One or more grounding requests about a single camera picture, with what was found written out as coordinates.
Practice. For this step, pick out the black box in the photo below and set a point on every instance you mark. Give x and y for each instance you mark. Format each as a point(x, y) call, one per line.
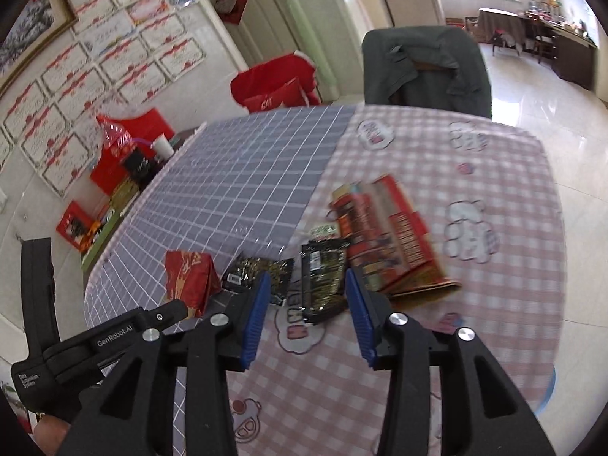
point(137, 166)

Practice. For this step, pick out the green yellow box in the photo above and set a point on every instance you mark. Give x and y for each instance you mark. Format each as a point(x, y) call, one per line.
point(124, 194)

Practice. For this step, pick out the framed landscape painting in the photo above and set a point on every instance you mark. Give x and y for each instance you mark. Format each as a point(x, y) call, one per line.
point(33, 23)

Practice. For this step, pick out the red printed carton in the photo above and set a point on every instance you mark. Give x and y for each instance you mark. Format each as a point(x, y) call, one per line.
point(399, 237)

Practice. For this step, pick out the red gift bag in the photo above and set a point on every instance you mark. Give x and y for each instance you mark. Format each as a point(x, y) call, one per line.
point(152, 126)

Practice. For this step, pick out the blue plastic bucket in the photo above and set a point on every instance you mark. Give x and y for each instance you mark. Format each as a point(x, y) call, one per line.
point(548, 392)

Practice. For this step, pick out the clear bottle with red label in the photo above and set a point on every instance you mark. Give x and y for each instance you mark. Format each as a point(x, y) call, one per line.
point(116, 135)

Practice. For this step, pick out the round table with dark cloth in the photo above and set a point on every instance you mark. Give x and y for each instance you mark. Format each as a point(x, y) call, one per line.
point(498, 23)

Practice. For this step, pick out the black gold packet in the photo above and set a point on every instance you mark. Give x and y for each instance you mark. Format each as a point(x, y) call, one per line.
point(251, 270)

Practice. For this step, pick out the green white snack wrapper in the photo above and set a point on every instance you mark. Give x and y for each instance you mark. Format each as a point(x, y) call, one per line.
point(325, 230)

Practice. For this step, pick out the person's left hand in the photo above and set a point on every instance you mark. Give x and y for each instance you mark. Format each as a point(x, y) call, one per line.
point(50, 434)

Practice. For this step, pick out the red snack packet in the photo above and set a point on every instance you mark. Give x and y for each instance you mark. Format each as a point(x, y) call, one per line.
point(190, 278)

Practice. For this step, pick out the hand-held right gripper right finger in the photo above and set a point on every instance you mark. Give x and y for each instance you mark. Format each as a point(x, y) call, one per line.
point(361, 323)

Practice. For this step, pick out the white paper cup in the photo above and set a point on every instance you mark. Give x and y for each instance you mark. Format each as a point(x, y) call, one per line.
point(162, 146)

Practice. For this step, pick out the red door hanging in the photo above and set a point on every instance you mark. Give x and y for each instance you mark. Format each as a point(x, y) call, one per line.
point(230, 7)

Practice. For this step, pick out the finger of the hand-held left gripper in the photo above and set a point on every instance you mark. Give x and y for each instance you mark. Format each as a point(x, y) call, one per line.
point(38, 294)

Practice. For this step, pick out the dark wooden desk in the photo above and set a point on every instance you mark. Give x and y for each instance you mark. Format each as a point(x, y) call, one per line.
point(572, 54)

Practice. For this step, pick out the toys and books clutter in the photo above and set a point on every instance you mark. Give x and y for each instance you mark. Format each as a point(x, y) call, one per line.
point(555, 9)

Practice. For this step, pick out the small chair with clothes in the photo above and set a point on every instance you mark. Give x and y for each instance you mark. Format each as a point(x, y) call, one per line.
point(503, 40)

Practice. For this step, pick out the chair with grey jacket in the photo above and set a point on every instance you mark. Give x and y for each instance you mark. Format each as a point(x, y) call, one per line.
point(380, 71)

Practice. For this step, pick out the checked printed tablecloth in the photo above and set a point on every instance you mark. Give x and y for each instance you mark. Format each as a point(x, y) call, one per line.
point(266, 175)

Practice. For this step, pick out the orange red box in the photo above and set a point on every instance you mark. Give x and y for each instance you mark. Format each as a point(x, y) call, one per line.
point(76, 225)

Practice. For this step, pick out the chair with red cover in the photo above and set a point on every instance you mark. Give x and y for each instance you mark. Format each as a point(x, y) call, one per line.
point(270, 85)

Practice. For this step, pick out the small wall photos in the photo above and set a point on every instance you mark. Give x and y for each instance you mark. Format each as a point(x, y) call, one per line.
point(183, 1)

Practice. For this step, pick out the wooden chair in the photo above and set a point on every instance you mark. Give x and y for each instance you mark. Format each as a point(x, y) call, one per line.
point(541, 40)

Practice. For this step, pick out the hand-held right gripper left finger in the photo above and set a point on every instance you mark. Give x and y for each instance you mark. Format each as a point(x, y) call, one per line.
point(254, 323)

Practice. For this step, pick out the green curtain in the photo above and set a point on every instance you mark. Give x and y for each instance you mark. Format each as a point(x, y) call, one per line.
point(313, 19)

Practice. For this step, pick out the wall of certificates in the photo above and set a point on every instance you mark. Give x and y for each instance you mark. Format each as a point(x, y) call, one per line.
point(118, 61)

